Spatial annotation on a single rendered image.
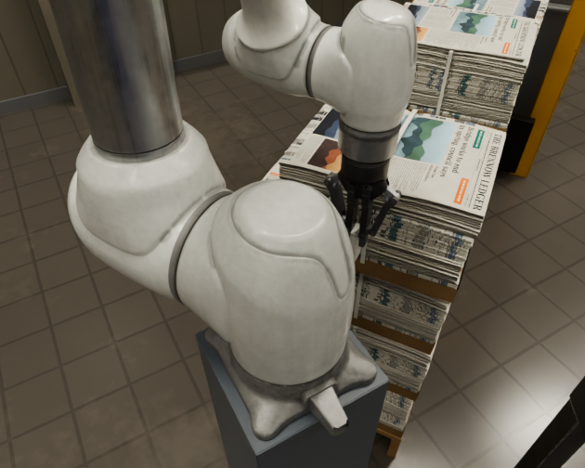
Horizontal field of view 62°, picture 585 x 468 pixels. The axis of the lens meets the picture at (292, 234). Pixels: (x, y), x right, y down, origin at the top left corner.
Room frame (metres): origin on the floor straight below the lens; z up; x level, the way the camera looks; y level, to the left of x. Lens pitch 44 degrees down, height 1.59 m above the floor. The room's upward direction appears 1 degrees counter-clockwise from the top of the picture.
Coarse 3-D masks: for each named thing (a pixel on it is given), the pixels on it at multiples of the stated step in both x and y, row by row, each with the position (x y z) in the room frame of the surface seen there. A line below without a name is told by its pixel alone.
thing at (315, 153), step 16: (320, 112) 0.91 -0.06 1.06; (336, 112) 0.91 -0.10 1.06; (320, 128) 0.85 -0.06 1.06; (336, 128) 0.85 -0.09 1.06; (304, 144) 0.79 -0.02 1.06; (320, 144) 0.79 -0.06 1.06; (336, 144) 0.79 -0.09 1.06; (288, 160) 0.74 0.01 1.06; (304, 160) 0.74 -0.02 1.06; (320, 160) 0.74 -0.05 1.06; (336, 160) 0.74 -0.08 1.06; (288, 176) 0.73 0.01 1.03; (304, 176) 0.72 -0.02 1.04; (320, 176) 0.71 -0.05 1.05; (320, 192) 0.71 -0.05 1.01
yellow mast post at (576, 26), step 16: (576, 0) 2.08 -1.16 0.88; (576, 16) 2.07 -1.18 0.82; (576, 32) 2.06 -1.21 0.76; (560, 48) 2.08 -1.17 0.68; (576, 48) 2.05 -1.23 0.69; (560, 64) 2.07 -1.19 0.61; (544, 80) 2.08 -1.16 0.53; (560, 80) 2.06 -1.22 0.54; (544, 96) 2.07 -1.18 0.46; (560, 96) 2.05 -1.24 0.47; (544, 112) 2.06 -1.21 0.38; (544, 128) 2.05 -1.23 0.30; (528, 144) 2.07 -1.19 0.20; (528, 160) 2.05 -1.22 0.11
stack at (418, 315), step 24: (360, 288) 0.69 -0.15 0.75; (384, 288) 0.67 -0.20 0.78; (360, 312) 0.69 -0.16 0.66; (384, 312) 0.66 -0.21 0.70; (408, 312) 0.64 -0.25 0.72; (432, 312) 0.62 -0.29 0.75; (360, 336) 0.69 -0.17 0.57; (432, 336) 0.62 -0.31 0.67; (384, 360) 0.66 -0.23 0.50; (408, 360) 0.63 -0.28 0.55; (408, 384) 0.63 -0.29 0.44; (384, 408) 0.64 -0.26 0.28; (408, 408) 0.62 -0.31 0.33; (384, 432) 0.64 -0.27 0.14
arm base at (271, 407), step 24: (216, 336) 0.39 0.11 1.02; (360, 360) 0.35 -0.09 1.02; (240, 384) 0.31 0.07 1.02; (264, 384) 0.30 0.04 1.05; (312, 384) 0.30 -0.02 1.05; (336, 384) 0.31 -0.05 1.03; (360, 384) 0.32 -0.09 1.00; (264, 408) 0.28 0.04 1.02; (288, 408) 0.28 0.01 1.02; (312, 408) 0.28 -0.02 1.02; (336, 408) 0.28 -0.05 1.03; (264, 432) 0.25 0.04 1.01; (336, 432) 0.26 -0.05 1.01
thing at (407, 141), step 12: (420, 120) 0.88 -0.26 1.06; (408, 132) 0.84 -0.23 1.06; (408, 144) 0.79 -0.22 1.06; (396, 156) 0.76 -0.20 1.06; (408, 156) 0.76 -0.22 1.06; (396, 168) 0.72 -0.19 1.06; (360, 204) 0.68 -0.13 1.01; (372, 216) 0.66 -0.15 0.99; (372, 240) 0.65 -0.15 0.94; (360, 252) 0.66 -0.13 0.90; (372, 252) 0.65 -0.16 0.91
